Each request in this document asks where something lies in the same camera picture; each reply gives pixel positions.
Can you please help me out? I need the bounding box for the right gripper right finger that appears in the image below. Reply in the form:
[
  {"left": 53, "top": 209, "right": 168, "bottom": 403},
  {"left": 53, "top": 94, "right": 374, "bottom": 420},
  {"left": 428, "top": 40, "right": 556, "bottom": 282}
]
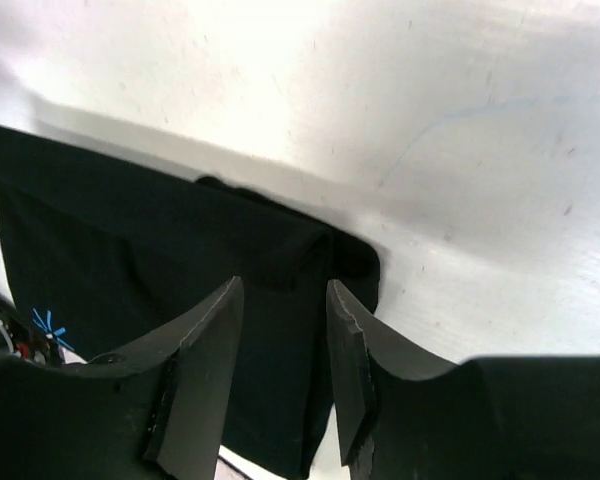
[{"left": 327, "top": 280, "right": 495, "bottom": 479}]

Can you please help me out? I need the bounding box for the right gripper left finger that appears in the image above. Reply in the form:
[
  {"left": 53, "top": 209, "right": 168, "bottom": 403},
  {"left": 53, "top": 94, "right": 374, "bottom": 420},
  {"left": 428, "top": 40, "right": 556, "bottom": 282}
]
[{"left": 35, "top": 277, "right": 243, "bottom": 479}]

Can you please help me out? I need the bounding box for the black t shirt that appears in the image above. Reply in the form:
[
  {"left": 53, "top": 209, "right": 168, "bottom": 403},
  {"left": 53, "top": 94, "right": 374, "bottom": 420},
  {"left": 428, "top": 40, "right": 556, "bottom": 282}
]
[{"left": 0, "top": 127, "right": 381, "bottom": 479}]

